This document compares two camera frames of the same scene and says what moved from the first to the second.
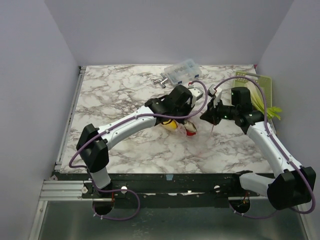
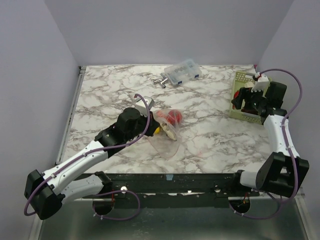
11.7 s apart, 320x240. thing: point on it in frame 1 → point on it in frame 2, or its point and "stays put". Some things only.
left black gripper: [188, 108] → [152, 125]
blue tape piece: [169, 177] stays put
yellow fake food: [172, 124] → [157, 130]
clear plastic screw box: [187, 70] stays put
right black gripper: [213, 111] → [243, 98]
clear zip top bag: [197, 125] → [166, 140]
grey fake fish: [189, 126] → [164, 126]
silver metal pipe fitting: [161, 81] stays put
